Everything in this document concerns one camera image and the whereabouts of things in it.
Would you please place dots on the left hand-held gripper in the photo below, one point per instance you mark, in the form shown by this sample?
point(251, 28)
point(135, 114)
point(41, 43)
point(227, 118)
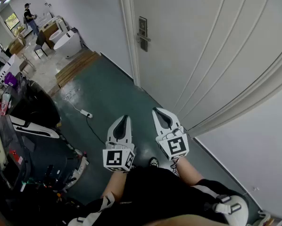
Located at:
point(115, 158)

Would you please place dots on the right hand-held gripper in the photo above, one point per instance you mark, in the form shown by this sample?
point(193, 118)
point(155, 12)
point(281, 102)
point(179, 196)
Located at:
point(176, 147)

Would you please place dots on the white shoulder harness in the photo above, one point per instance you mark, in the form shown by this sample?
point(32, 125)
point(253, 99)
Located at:
point(235, 208)

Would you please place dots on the person's left forearm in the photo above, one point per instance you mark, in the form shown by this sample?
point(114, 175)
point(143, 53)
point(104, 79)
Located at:
point(115, 185)

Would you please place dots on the person's right forearm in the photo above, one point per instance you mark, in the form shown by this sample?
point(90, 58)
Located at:
point(189, 172)

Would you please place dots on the white panelled door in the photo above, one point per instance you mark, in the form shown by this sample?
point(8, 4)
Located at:
point(190, 43)

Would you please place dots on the white power strip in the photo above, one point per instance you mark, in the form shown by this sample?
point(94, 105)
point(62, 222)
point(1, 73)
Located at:
point(86, 113)

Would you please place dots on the person's left shoe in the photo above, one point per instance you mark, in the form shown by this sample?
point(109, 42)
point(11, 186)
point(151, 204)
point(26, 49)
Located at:
point(154, 162)

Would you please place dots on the person's shoe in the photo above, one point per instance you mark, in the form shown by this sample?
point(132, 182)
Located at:
point(154, 162)
point(174, 168)

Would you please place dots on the person's right shoe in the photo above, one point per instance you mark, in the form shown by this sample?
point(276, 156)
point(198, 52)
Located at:
point(174, 168)

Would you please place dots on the person's black clothing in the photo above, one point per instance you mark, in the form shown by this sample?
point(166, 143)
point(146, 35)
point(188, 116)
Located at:
point(155, 192)

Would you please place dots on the black and white machine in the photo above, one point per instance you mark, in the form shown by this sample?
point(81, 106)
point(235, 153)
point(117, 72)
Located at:
point(49, 154)

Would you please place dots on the wooden slatted platform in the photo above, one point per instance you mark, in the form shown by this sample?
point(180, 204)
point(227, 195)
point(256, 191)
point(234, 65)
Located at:
point(77, 65)

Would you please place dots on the person's chin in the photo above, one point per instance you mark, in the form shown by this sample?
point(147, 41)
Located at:
point(183, 221)

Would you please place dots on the large white toilet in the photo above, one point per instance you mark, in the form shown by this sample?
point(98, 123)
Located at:
point(65, 43)

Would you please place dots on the small stool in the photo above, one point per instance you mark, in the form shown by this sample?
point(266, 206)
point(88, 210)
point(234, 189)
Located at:
point(24, 65)

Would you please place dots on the black chair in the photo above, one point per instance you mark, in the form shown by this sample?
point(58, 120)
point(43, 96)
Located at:
point(40, 40)

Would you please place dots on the purple bag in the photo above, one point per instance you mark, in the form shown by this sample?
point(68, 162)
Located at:
point(10, 79)

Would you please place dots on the white toilet with tank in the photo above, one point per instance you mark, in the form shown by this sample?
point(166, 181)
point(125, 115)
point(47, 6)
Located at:
point(60, 25)

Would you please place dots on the brown wooden table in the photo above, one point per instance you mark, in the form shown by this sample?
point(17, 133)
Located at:
point(50, 30)

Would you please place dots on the white box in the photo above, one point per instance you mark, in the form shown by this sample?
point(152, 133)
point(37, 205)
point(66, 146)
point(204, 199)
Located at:
point(10, 66)

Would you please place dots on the cardboard box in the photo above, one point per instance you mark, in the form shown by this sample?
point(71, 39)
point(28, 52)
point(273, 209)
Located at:
point(16, 45)

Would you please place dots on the window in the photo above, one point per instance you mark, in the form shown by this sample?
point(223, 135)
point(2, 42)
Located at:
point(12, 22)

